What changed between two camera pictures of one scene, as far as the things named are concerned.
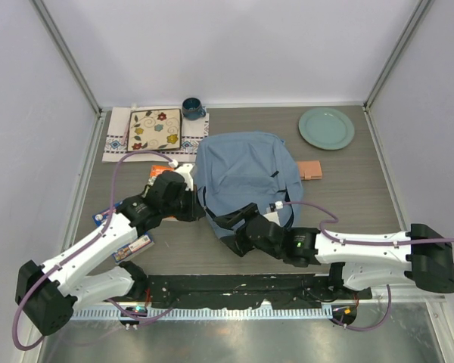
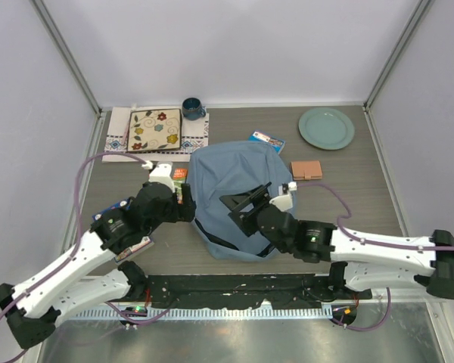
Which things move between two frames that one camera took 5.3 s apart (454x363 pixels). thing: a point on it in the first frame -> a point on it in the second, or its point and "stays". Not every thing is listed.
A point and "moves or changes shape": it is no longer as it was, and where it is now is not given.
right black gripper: x=237 y=243 -> x=240 y=201
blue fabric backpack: x=237 y=170 moves or changes shape
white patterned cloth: x=116 y=138 stays
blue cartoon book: x=135 y=246 stays
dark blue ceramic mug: x=192 y=109 stays
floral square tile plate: x=154 y=129 stays
